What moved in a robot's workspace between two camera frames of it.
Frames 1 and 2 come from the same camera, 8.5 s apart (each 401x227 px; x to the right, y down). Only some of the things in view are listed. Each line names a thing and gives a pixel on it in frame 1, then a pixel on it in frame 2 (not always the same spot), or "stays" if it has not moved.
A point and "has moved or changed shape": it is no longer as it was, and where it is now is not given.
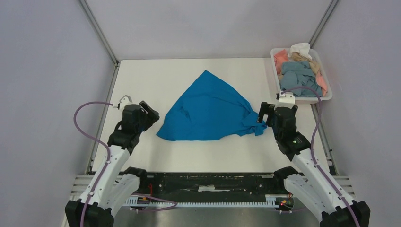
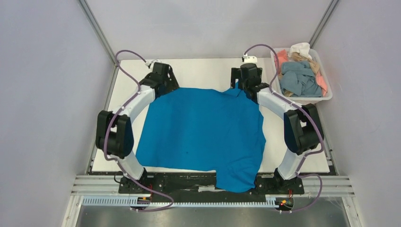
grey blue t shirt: x=299 y=74 stays
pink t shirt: x=280 y=56 stays
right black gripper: x=269 y=112 → x=236 y=78
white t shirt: x=302 y=48 stays
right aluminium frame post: x=314 y=38 stays
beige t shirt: x=295 y=56 stays
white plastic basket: x=317 y=57 stays
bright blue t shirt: x=208 y=111 has moved or changed shape
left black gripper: x=152 y=115 → x=173 y=84
